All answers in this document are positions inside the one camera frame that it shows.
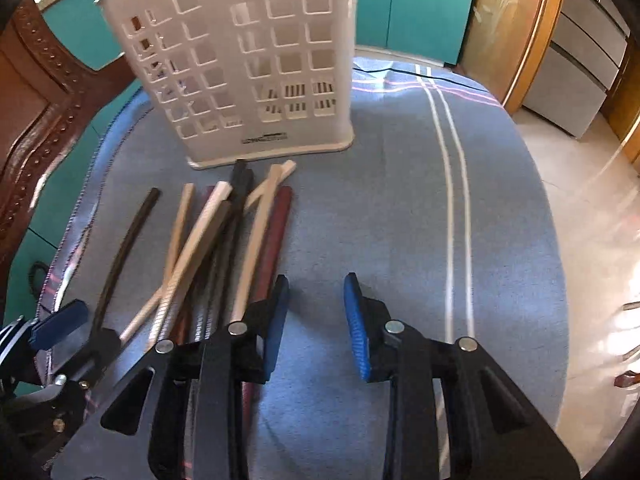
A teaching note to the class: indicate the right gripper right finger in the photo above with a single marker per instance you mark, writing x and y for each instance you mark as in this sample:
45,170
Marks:
371,330

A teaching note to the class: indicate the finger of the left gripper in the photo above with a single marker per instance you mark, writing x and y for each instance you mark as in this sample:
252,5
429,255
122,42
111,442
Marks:
57,326
97,353

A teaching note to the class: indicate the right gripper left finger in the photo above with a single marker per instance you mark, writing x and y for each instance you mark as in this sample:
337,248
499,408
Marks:
256,339

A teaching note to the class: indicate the dark brown chopstick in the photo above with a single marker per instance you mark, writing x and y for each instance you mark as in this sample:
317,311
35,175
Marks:
119,260

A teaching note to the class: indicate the short cream chopstick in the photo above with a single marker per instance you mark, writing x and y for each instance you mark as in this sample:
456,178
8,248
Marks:
176,238

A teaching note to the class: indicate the blue striped table cloth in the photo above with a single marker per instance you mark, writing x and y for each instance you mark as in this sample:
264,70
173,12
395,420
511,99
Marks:
439,209

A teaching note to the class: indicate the long cream chopstick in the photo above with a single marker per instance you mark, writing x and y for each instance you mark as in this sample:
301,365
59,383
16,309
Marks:
190,258

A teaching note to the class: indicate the brown wooden chair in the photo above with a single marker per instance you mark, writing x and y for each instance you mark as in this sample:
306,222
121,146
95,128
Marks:
48,98

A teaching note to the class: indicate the white plastic utensil basket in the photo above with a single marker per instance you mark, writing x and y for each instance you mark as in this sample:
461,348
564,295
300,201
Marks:
243,79

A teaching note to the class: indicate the teal cabinet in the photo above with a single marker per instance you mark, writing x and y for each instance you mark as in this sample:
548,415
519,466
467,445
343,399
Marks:
415,5

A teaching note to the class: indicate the grey drawer unit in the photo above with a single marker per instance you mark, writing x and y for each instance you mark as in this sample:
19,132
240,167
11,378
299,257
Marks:
582,61

